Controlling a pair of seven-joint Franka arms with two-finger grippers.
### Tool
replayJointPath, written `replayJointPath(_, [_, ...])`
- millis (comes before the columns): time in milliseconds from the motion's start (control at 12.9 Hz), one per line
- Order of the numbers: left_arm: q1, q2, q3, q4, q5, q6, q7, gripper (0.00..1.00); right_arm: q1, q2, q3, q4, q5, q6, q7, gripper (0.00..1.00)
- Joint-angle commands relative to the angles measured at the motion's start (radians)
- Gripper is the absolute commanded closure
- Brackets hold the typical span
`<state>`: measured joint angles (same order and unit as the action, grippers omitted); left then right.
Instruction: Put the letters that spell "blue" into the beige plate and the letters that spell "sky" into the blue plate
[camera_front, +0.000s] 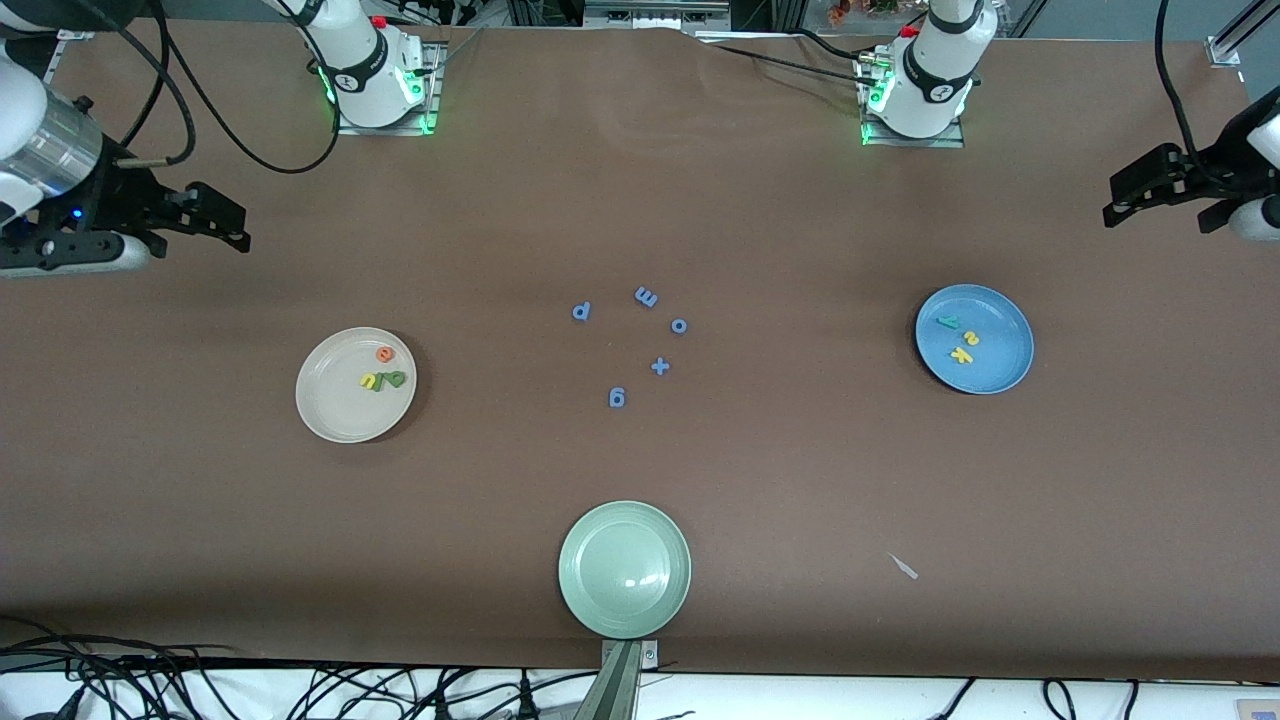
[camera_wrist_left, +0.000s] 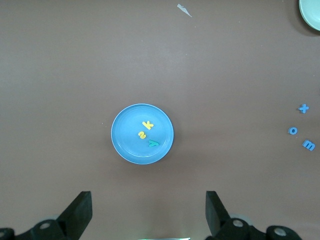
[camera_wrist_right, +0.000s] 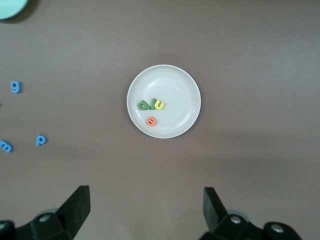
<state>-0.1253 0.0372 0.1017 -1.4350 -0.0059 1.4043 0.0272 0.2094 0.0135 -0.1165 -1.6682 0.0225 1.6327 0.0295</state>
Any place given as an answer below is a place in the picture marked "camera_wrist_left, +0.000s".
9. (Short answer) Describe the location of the green round plate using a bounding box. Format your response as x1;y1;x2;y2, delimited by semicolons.
298;0;320;32

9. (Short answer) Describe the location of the white paper scrap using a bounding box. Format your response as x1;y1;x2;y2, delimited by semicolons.
176;3;193;18

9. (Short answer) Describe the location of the brown table cover sheet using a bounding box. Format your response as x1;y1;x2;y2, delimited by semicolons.
0;0;320;240

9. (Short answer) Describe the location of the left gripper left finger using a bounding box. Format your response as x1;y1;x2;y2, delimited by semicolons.
0;191;93;240

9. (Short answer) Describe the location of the blue foam letter m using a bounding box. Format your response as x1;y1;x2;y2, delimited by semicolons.
301;139;317;152

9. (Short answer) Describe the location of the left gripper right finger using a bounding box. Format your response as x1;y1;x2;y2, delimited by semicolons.
205;190;303;240

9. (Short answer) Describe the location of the yellow foam letter k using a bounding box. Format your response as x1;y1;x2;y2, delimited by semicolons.
141;120;155;131

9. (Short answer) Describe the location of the blue round plate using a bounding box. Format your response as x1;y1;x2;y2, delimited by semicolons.
110;103;175;165

